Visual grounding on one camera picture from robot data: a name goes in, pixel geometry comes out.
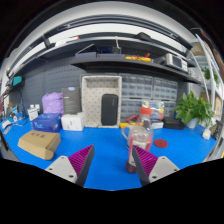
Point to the white power adapter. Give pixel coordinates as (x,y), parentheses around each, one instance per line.
(206,134)

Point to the flat round red coaster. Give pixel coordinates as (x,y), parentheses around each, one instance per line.
(160,143)

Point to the blue carton box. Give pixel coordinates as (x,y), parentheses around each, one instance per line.
(46,122)

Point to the clear red-capped drink bottle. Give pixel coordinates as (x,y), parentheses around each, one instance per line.
(145,111)

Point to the brown cardboard box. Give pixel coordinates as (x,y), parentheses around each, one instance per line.
(38,143)

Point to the beige and grey ceramic mug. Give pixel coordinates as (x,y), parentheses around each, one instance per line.
(123,132)

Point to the small white carton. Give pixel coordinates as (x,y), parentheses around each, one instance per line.
(33,114)

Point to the black rounded case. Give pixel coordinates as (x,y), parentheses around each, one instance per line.
(110,110)

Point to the small white-labelled dark box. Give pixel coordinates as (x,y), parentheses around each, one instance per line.
(157,125)

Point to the white perforated tray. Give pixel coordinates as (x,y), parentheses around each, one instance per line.
(93,96)

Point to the yellow multimeter with leads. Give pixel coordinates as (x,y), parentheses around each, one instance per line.
(124,125)

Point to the green potted plant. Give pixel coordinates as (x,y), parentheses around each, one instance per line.
(191,108)

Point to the dark grey upright box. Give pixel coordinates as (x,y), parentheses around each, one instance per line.
(71,101)

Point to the clear compartment box, coloured parts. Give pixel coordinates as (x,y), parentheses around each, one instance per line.
(156,106)

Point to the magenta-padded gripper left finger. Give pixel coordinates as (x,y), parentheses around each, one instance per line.
(66,168)

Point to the flat black box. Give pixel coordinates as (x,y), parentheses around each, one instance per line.
(173,123)

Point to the purple plastic bag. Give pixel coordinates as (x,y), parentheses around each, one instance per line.
(52,103)

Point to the white carton box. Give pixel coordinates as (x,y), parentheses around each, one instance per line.
(71,122)

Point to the teal wall-mounted box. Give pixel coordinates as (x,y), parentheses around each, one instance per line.
(17,81)

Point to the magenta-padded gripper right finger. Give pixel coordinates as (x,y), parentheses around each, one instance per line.
(160,168)

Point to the dark overhead shelf unit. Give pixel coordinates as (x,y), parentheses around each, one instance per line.
(116,63)

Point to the grey small-parts drawer cabinet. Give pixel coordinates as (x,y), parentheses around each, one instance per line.
(165,89)
(170,108)
(136,86)
(130,108)

